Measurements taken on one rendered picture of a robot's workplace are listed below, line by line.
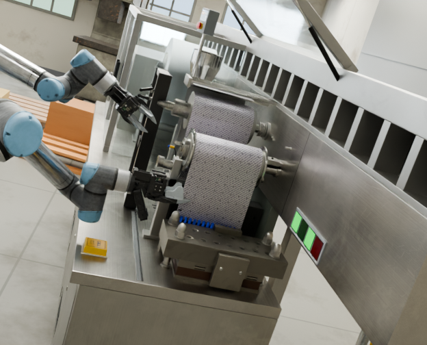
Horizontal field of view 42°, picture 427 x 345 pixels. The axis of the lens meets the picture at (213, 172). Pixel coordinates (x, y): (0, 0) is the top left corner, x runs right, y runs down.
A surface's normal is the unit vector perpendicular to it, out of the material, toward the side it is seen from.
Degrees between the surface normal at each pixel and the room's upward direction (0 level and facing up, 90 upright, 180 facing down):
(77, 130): 90
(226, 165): 90
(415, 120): 90
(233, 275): 90
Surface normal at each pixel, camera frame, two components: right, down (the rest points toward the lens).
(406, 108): -0.94, -0.22
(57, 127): -0.02, 0.26
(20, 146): 0.75, 0.31
